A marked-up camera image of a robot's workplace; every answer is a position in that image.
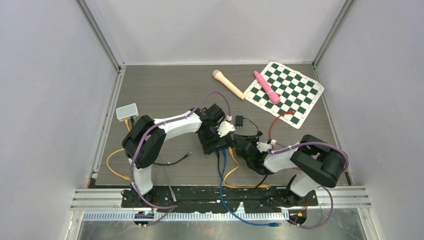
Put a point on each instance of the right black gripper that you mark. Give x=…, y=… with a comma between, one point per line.
x=254, y=139

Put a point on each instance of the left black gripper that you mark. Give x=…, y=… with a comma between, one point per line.
x=215, y=127

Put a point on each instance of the black power adapter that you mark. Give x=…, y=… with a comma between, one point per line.
x=239, y=121

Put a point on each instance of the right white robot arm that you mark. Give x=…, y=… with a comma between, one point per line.
x=321, y=163

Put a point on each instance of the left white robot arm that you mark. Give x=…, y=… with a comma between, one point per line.
x=144, y=142

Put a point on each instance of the pink toy microphone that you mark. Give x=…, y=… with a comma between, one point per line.
x=273, y=96

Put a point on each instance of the beige toy microphone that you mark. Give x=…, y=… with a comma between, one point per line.
x=219, y=76

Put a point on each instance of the green white checkerboard mat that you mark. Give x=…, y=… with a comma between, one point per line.
x=298, y=93

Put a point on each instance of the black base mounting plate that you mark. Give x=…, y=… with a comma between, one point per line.
x=207, y=199

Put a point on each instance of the white small router box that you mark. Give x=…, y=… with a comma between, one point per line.
x=126, y=112

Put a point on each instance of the aluminium front rail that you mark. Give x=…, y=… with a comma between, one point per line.
x=106, y=205

